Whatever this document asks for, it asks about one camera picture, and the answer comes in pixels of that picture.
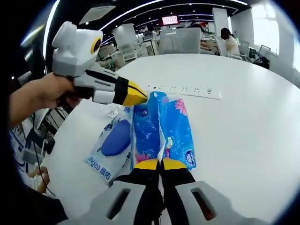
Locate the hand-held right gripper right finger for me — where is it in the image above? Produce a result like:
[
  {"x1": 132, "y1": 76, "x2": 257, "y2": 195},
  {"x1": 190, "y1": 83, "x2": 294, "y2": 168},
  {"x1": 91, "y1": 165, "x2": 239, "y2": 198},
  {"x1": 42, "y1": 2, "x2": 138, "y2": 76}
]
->
[{"x1": 163, "y1": 159, "x2": 237, "y2": 225}]

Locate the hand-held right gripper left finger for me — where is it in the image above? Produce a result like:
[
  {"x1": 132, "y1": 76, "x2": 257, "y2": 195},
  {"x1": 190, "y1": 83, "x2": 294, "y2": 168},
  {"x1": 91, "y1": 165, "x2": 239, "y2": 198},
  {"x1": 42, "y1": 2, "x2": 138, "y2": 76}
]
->
[{"x1": 67, "y1": 159, "x2": 162, "y2": 225}]

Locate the wet wipes pack blue lid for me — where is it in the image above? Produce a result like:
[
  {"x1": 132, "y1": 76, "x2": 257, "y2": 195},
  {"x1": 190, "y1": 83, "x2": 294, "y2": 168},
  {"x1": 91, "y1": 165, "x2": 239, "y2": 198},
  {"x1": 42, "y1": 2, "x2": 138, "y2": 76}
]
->
[{"x1": 84, "y1": 105, "x2": 135, "y2": 187}]

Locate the blue tissue pack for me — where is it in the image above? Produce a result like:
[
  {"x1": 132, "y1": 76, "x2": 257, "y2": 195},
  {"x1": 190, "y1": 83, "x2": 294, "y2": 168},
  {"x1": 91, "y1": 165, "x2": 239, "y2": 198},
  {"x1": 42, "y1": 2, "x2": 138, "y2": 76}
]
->
[{"x1": 132, "y1": 91, "x2": 199, "y2": 172}]

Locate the person's left hand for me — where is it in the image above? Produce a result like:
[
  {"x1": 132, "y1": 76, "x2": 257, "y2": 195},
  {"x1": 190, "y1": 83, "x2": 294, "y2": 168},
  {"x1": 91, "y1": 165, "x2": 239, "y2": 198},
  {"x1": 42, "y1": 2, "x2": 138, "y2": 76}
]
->
[{"x1": 25, "y1": 72, "x2": 80, "y2": 110}]

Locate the ceiling air vent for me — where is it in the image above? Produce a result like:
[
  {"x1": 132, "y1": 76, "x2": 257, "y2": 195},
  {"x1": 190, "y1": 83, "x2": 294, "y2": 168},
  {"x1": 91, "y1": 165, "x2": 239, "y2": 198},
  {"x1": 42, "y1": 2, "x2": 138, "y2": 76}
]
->
[{"x1": 79, "y1": 5, "x2": 117, "y2": 25}]

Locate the curved ceiling light strip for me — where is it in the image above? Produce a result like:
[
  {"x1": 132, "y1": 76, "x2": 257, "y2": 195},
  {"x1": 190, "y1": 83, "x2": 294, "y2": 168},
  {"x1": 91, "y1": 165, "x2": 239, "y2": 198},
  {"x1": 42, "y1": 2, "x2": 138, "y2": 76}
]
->
[{"x1": 103, "y1": 0, "x2": 165, "y2": 30}]

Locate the white mesh office chair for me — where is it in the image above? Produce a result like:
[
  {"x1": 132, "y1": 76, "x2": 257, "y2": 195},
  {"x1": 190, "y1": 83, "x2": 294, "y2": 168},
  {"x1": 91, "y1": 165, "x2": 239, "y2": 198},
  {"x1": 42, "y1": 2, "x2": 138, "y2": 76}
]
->
[{"x1": 159, "y1": 28, "x2": 202, "y2": 55}]

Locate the white table power strip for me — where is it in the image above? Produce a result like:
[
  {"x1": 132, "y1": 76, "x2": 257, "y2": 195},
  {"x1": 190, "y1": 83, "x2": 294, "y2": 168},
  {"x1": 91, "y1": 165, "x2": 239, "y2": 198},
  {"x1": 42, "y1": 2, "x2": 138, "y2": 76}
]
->
[{"x1": 146, "y1": 84, "x2": 222, "y2": 100}]

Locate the person's dark clothing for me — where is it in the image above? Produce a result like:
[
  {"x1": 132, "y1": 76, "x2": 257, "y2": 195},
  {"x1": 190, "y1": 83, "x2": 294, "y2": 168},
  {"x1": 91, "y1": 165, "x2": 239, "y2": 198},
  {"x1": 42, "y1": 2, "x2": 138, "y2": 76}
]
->
[{"x1": 14, "y1": 182, "x2": 68, "y2": 225}]

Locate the bright window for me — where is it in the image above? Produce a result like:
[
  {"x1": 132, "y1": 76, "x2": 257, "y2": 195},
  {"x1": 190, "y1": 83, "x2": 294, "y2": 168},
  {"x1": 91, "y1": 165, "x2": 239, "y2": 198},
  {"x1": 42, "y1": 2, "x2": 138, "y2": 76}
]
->
[{"x1": 252, "y1": 4, "x2": 279, "y2": 57}]

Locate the red wall screen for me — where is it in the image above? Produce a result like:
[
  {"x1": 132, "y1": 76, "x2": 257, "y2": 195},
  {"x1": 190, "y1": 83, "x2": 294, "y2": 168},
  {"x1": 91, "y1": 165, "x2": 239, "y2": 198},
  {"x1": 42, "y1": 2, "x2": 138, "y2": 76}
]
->
[{"x1": 161, "y1": 15, "x2": 179, "y2": 24}]

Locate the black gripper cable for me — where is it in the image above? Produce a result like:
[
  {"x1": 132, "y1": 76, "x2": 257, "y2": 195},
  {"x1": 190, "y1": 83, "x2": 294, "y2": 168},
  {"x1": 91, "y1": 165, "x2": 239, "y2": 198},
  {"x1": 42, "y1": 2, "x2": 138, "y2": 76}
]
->
[{"x1": 31, "y1": 107, "x2": 55, "y2": 195}]

